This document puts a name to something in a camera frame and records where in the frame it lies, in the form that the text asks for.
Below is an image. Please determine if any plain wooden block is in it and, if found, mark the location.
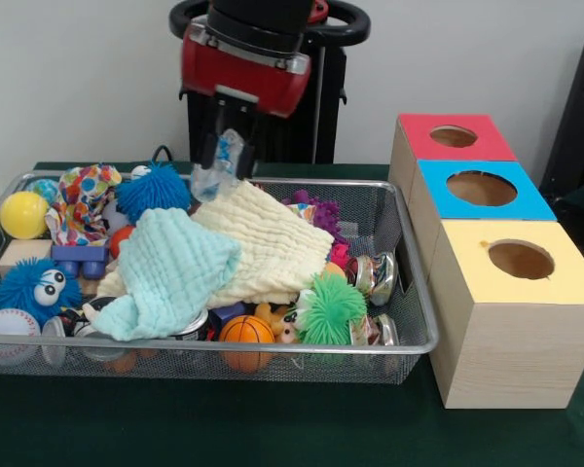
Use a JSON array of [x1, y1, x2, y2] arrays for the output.
[[0, 238, 54, 279]]

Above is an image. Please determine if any black upright panel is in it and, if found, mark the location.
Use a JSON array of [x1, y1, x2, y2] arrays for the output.
[[538, 31, 584, 196]]

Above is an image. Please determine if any blue spiky ball with eyes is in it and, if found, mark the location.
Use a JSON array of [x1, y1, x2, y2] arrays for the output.
[[0, 257, 82, 326]]

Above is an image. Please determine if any yellow plastic ball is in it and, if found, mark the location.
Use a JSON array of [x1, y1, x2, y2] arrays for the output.
[[0, 191, 50, 240]]

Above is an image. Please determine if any multicolour patterned fabric bow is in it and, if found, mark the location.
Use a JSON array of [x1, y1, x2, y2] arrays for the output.
[[44, 163, 123, 247]]

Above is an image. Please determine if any wooden box with three holes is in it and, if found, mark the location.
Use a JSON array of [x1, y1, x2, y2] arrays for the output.
[[387, 113, 584, 411]]

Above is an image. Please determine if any dark green tablecloth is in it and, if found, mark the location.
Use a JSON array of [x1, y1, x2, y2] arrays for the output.
[[0, 160, 584, 467]]

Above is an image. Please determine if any shallow mesh bin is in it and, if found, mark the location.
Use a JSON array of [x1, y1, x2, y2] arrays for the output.
[[0, 172, 442, 385]]

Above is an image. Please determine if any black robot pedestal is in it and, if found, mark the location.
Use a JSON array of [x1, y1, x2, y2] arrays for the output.
[[168, 0, 371, 165]]

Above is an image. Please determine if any cream waffle cloth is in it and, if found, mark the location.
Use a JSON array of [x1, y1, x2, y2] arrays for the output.
[[96, 180, 336, 308]]

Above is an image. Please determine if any mint waffle cloth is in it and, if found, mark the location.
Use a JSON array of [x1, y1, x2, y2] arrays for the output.
[[82, 207, 243, 341]]

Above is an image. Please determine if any purple spiky ball toy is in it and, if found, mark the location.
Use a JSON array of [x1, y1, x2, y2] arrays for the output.
[[281, 189, 347, 240]]

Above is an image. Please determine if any orange toy basketball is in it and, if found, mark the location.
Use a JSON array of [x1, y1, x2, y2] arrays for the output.
[[218, 314, 276, 374]]

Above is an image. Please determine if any white toy baseball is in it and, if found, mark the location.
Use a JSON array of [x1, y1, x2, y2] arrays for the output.
[[0, 308, 43, 366]]

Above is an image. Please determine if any small blue spiky ball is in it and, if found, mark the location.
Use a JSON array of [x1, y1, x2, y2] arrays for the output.
[[115, 162, 192, 226]]

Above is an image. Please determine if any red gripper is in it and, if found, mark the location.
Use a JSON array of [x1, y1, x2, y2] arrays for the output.
[[181, 21, 312, 180]]

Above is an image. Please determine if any green spiky ball toy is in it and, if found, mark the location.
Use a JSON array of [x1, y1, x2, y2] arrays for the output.
[[296, 271, 370, 346]]

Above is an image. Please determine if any small blue globe ball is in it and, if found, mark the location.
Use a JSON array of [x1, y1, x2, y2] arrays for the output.
[[26, 178, 60, 201]]

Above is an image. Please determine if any blue plastic toy block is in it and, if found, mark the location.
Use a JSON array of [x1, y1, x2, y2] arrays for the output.
[[51, 244, 109, 281]]

